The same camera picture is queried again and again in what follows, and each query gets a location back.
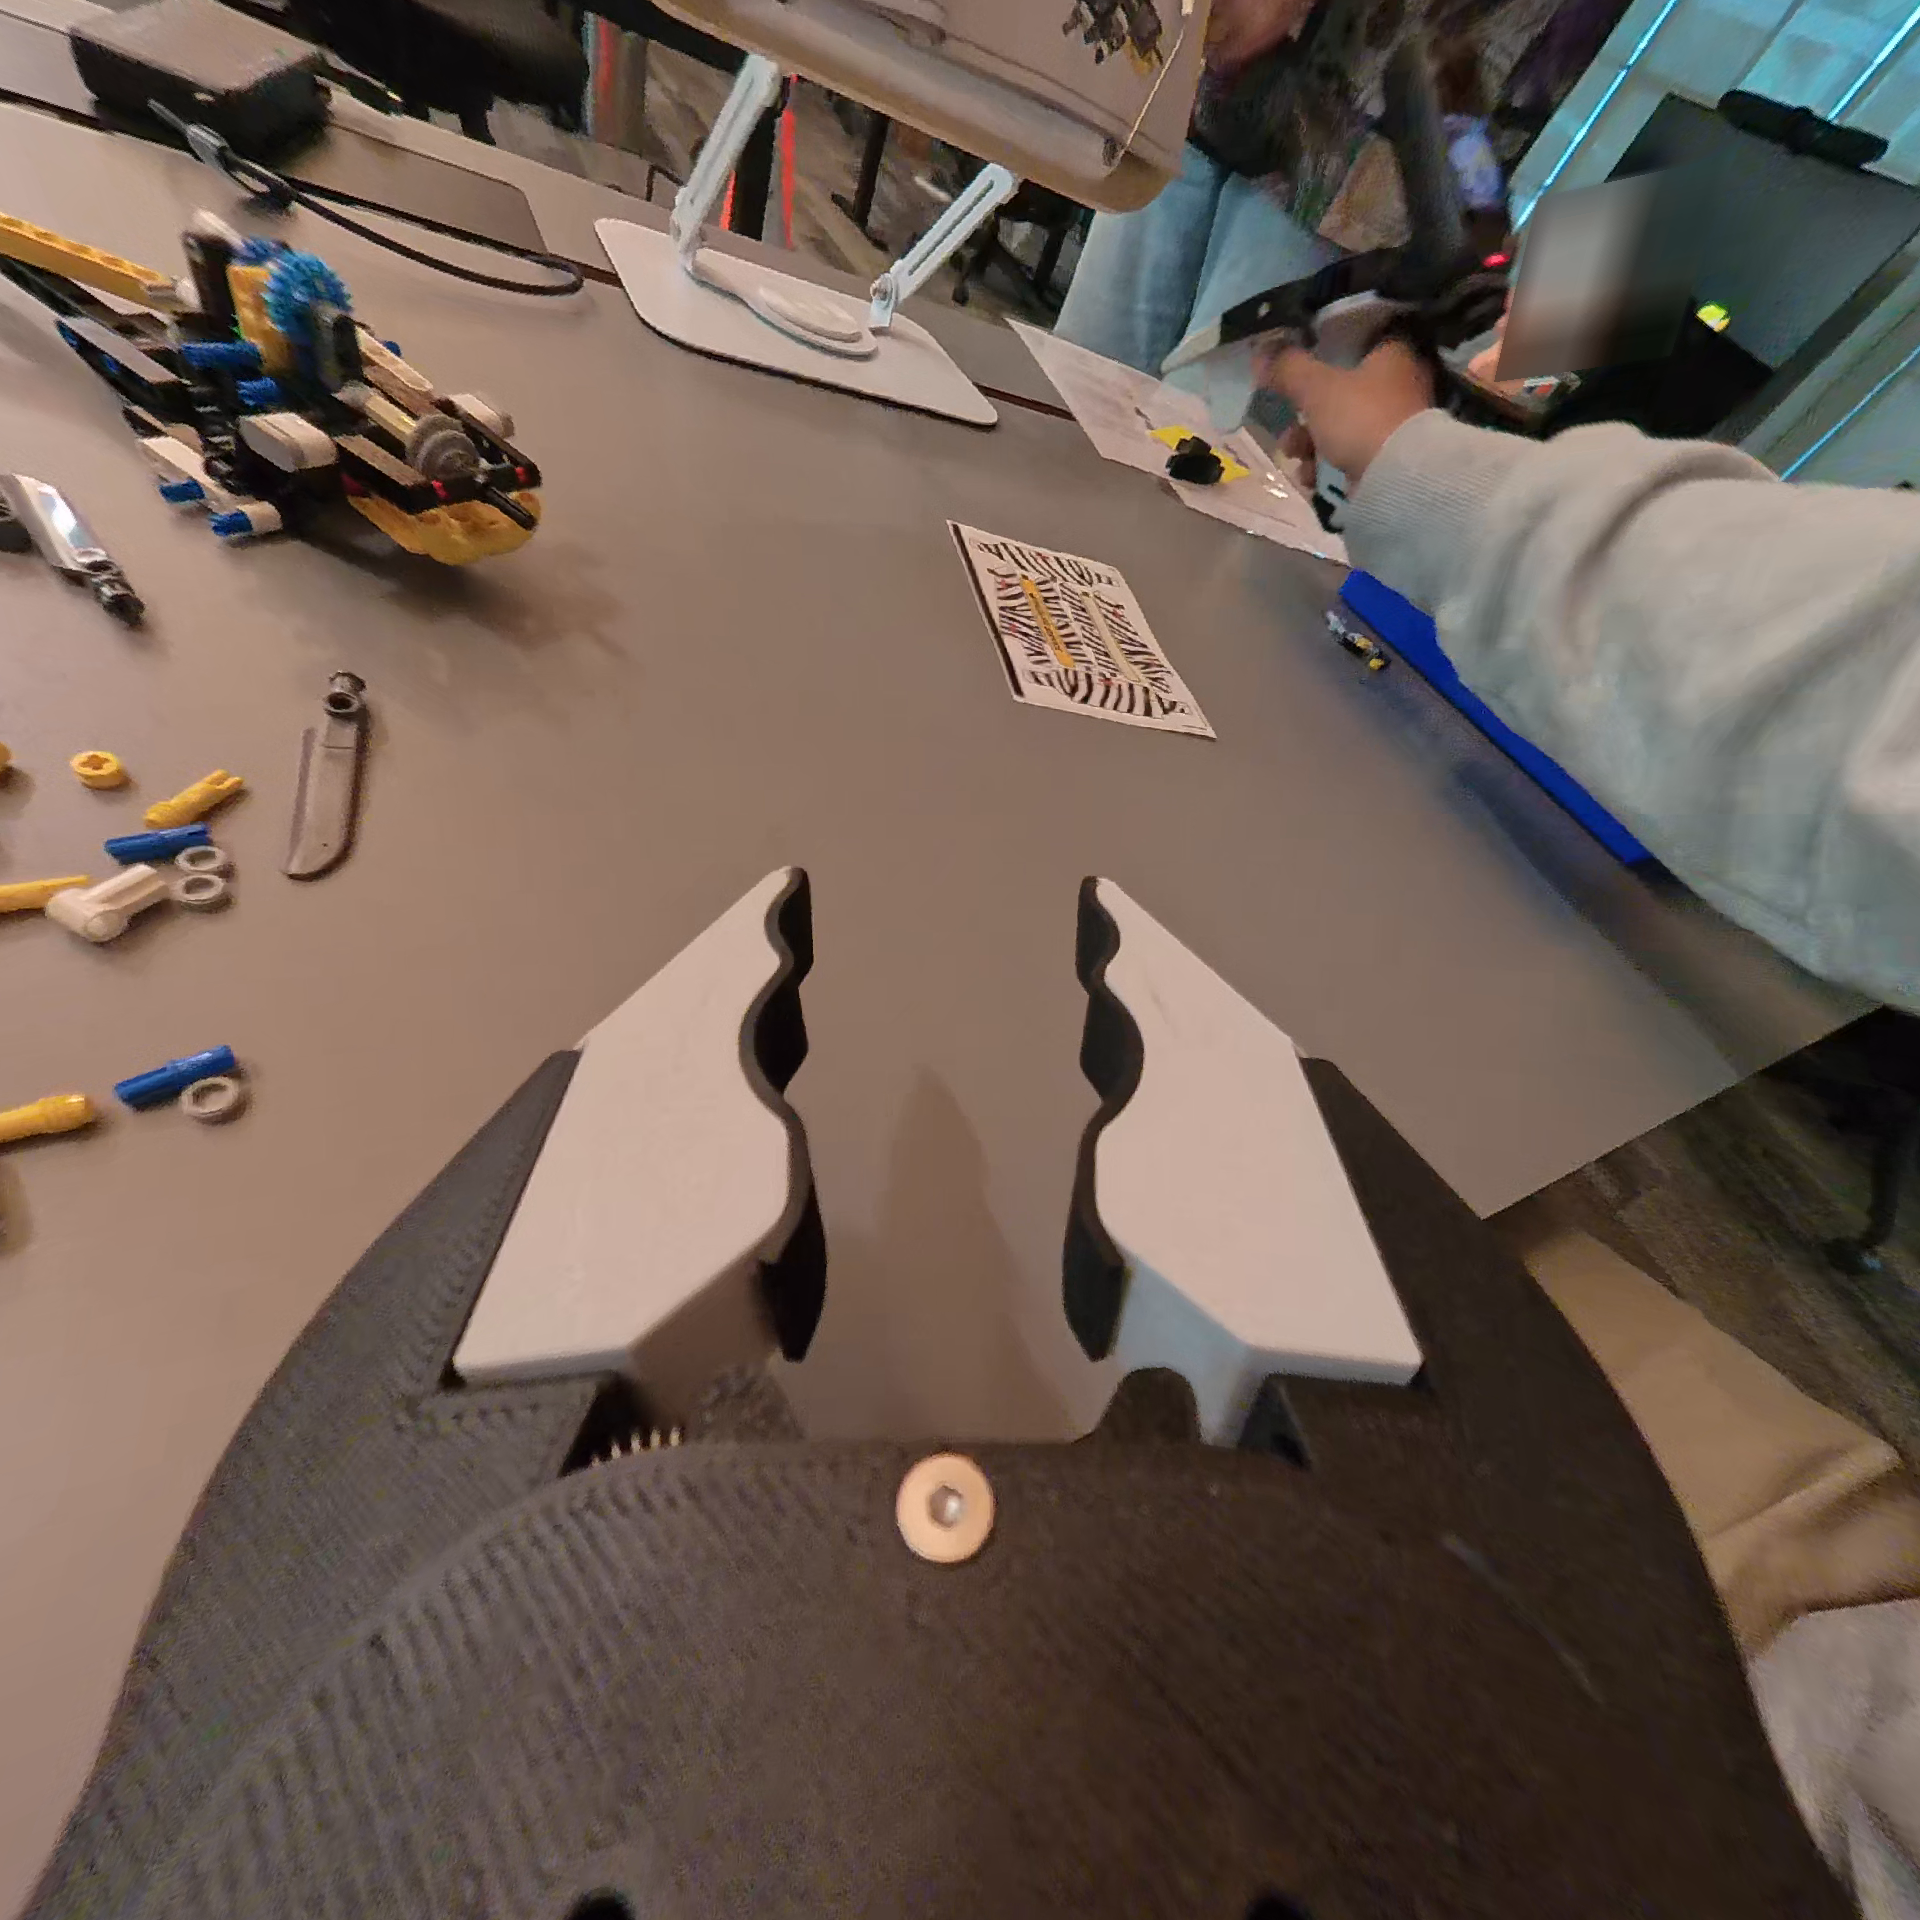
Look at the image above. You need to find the white tablet stand base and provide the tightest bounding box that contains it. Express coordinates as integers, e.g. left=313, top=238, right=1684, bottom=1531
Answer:
left=593, top=0, right=1209, bottom=432

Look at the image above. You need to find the clear plastic bag with paper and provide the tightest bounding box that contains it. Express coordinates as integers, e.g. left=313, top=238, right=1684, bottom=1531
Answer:
left=1003, top=315, right=1352, bottom=568

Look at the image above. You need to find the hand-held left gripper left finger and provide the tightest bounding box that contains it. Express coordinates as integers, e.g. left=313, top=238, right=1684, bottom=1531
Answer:
left=446, top=867, right=832, bottom=1428

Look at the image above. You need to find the person's right hand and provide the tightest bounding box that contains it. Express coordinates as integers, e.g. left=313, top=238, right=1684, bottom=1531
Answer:
left=1265, top=332, right=1445, bottom=505

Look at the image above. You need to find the silver lego panel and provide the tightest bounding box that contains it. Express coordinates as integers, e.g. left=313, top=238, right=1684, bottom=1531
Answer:
left=0, top=472, right=148, bottom=628

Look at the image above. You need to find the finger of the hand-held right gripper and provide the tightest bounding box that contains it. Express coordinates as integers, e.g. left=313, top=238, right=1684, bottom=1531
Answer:
left=1158, top=273, right=1340, bottom=380

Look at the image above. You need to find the black cable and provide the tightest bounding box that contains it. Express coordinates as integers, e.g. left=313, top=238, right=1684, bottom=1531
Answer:
left=150, top=96, right=587, bottom=303

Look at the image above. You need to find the black power adapter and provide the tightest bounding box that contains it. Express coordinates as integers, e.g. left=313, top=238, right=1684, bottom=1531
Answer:
left=65, top=0, right=335, bottom=148

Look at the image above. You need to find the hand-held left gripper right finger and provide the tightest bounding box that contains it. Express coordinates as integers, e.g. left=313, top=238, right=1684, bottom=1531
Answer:
left=1060, top=876, right=1428, bottom=1451

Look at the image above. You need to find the black computer monitor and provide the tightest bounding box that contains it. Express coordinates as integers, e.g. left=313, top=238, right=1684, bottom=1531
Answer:
left=1611, top=91, right=1896, bottom=483

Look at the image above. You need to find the white lego connector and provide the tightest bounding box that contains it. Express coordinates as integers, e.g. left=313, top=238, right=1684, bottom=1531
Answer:
left=43, top=865, right=175, bottom=949

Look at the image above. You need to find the grey lego blade piece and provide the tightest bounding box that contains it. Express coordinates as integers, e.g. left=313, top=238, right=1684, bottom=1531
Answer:
left=282, top=671, right=372, bottom=882

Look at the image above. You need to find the black yellow lego model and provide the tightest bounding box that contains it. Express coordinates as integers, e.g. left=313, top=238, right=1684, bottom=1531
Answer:
left=0, top=210, right=545, bottom=568

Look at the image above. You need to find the person's torso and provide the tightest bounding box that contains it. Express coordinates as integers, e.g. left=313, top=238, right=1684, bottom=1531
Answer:
left=1739, top=1613, right=1920, bottom=1920

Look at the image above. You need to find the blue plastic bin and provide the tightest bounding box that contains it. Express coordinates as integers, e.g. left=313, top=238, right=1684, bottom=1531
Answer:
left=1337, top=566, right=1660, bottom=876

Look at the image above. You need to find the zebra striped sticker sheet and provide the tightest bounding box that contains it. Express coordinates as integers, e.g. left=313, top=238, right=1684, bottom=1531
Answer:
left=944, top=517, right=1219, bottom=742

